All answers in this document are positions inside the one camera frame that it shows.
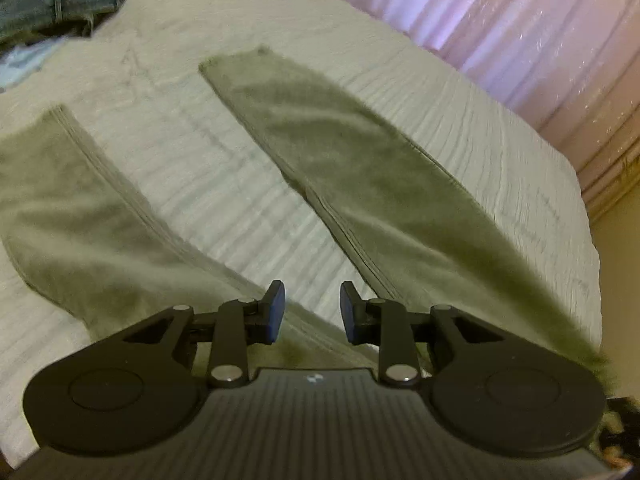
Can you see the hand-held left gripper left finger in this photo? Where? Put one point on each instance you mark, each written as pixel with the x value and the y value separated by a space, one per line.
pixel 275 310

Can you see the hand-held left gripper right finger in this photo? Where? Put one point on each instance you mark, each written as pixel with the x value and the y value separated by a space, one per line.
pixel 349 312

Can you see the olive green velvet pants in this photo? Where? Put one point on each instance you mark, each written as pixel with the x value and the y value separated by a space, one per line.
pixel 350 160

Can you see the striped white bed cover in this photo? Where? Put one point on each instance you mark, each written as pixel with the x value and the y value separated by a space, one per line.
pixel 190 160

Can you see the pink curtain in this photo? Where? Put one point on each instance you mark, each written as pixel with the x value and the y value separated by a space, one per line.
pixel 500 20

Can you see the light blue cloth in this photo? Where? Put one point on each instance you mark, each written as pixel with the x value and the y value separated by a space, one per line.
pixel 22 62

